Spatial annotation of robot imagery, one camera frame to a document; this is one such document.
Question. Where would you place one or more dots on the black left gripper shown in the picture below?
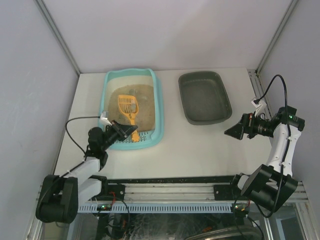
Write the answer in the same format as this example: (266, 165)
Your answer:
(119, 131)

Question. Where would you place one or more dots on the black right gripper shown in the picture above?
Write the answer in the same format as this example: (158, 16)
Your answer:
(245, 125)

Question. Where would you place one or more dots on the orange litter scoop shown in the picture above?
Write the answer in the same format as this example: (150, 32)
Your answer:
(124, 102)

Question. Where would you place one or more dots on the light blue litter box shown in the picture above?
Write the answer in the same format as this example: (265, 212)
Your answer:
(134, 76)

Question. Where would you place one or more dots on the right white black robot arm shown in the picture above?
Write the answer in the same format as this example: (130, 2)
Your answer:
(272, 183)

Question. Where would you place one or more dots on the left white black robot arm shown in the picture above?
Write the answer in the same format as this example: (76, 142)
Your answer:
(61, 195)

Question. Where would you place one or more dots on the beige cat litter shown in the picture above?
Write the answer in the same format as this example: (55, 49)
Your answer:
(145, 119)

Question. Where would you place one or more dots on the grey litter clump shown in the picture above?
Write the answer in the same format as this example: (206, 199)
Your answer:
(133, 108)

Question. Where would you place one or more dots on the dark grey plastic tub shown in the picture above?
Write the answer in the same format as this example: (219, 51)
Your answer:
(204, 98)

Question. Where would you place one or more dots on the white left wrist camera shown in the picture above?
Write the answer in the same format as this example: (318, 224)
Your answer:
(103, 119)

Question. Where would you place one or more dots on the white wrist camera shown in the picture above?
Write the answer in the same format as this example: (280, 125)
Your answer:
(103, 119)
(259, 105)

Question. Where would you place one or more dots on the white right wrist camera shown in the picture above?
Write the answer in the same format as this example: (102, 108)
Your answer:
(259, 105)

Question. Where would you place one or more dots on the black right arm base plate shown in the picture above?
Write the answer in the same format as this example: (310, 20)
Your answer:
(225, 192)

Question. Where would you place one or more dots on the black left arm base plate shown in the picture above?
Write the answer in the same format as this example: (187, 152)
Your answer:
(109, 189)

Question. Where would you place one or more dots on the light blue cable duct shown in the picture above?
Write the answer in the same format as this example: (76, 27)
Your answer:
(156, 208)

